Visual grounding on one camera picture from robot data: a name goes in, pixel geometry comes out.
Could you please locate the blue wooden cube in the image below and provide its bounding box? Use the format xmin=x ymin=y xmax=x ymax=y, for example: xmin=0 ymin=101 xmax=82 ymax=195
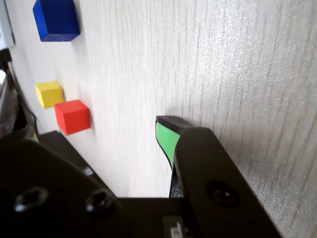
xmin=32 ymin=0 xmax=81 ymax=43

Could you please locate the red wooden cube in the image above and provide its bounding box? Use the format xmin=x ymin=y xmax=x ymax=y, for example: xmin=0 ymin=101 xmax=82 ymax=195
xmin=53 ymin=99 xmax=91 ymax=136

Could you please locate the white grey framed panel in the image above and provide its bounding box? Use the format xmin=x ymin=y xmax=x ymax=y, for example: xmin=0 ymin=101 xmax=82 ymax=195
xmin=0 ymin=0 xmax=16 ymax=49

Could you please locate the yellow wooden cube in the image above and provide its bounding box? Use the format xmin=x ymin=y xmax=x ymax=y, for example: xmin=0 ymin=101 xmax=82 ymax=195
xmin=34 ymin=80 xmax=65 ymax=110

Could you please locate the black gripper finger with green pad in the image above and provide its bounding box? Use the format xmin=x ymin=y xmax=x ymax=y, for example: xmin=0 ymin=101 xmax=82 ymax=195
xmin=155 ymin=115 xmax=283 ymax=238
xmin=0 ymin=125 xmax=131 ymax=238

